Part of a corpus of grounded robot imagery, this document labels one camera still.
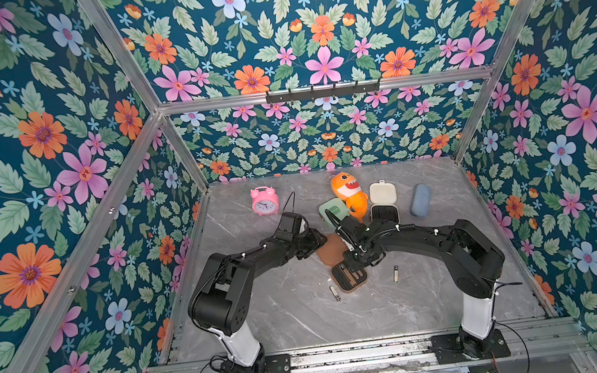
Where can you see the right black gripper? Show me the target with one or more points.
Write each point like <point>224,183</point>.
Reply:
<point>357,247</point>

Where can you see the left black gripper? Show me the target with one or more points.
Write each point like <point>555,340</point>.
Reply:
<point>312,235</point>

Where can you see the brown clipper case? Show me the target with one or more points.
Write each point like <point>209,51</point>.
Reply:
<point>331,254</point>

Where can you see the green clipper case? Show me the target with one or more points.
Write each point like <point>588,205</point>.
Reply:
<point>336,207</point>

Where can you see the cream clipper case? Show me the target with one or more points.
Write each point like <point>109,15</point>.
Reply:
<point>383,198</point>

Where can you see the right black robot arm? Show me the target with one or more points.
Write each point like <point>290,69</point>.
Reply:
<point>474,263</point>

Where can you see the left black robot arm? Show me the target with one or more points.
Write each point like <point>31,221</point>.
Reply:
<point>221,300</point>

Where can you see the silver small nail clipper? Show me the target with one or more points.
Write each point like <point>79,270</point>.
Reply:
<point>396,274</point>

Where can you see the pink alarm clock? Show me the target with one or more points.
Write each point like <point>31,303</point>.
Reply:
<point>265,201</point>

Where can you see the orange shark plush toy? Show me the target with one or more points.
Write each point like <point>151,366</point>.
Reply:
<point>347,188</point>

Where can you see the blue closed case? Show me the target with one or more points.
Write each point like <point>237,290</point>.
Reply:
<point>421,199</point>

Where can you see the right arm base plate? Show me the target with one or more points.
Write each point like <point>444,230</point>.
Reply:
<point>463,347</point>

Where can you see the black wall hook rail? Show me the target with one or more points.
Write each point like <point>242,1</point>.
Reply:
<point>314,92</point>

